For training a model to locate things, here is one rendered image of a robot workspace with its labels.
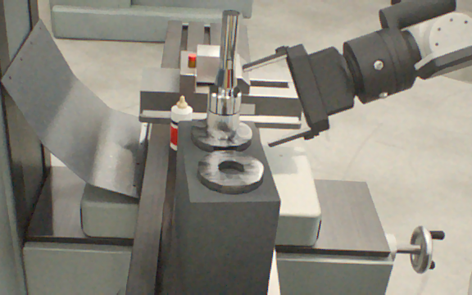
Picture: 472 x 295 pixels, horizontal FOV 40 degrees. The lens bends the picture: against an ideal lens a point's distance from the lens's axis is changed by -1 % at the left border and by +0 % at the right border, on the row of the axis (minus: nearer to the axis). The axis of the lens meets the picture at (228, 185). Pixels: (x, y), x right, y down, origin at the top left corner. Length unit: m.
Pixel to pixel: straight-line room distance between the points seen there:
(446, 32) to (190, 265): 0.45
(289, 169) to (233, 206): 0.65
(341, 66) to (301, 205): 0.55
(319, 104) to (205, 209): 0.20
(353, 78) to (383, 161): 2.39
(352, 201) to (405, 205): 1.40
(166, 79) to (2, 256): 0.50
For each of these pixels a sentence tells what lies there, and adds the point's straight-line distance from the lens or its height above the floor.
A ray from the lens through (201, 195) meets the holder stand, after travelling 0.84.
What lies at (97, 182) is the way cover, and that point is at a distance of 1.30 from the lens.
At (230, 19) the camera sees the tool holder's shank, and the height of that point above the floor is 1.30.
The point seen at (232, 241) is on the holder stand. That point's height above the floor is 1.05.
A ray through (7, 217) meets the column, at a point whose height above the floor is 0.80.
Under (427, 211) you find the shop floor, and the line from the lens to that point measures 2.97.
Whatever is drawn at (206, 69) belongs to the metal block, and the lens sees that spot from 1.39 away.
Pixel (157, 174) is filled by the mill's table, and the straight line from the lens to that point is 1.23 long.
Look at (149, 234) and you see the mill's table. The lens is 1.08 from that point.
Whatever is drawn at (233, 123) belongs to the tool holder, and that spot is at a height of 1.15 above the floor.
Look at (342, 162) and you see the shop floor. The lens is 3.18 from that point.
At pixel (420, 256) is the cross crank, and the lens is 1.64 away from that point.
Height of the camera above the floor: 1.60
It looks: 34 degrees down
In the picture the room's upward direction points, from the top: 5 degrees clockwise
